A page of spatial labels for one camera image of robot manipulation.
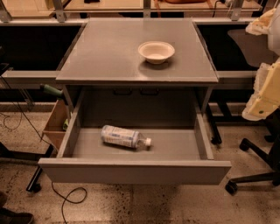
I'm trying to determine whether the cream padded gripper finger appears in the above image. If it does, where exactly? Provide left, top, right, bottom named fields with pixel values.
left=241, top=60, right=280, bottom=121
left=245, top=8, right=276, bottom=36

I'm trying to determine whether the blue label plastic bottle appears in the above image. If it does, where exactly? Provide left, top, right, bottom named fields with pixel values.
left=101, top=125, right=151, bottom=149

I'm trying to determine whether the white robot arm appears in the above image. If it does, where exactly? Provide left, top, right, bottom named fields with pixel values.
left=241, top=5, right=280, bottom=121

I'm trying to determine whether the grey cabinet counter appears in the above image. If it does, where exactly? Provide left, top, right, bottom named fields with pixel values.
left=56, top=18, right=218, bottom=113

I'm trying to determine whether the grey open drawer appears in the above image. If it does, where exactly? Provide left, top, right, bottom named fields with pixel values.
left=39, top=88, right=231, bottom=185

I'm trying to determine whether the black office chair base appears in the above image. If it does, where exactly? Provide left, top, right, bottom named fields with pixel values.
left=224, top=110, right=280, bottom=196

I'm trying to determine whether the white paper bowl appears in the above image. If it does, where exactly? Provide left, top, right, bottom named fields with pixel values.
left=138, top=41, right=175, bottom=65

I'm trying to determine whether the brown cardboard box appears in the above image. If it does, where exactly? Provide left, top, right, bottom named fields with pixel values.
left=43, top=100, right=67, bottom=150

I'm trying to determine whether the black table leg with caster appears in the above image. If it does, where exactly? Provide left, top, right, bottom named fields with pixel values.
left=26, top=145, right=53, bottom=193

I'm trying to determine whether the dark shoe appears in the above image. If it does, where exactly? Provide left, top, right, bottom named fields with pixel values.
left=0, top=208, right=34, bottom=224

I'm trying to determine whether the green handled tool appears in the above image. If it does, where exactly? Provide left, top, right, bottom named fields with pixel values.
left=40, top=84, right=63, bottom=98

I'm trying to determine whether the black floor cable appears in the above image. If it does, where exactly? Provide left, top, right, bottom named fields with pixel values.
left=51, top=181, right=88, bottom=224

